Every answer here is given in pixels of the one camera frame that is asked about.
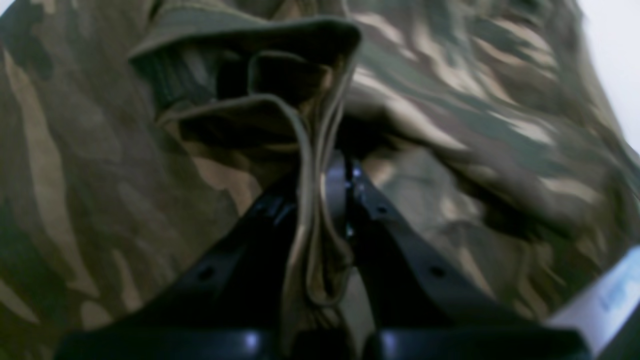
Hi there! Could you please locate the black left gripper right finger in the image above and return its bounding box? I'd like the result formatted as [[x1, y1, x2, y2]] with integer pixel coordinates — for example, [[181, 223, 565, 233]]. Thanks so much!
[[324, 152, 592, 360]]

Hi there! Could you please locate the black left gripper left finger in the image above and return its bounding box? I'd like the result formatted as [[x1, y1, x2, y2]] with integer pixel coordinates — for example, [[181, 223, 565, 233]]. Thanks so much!
[[54, 173, 298, 360]]

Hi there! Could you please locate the camouflage t-shirt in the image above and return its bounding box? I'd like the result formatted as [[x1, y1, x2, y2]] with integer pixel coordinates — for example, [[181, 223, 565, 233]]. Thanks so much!
[[1, 0, 639, 360]]

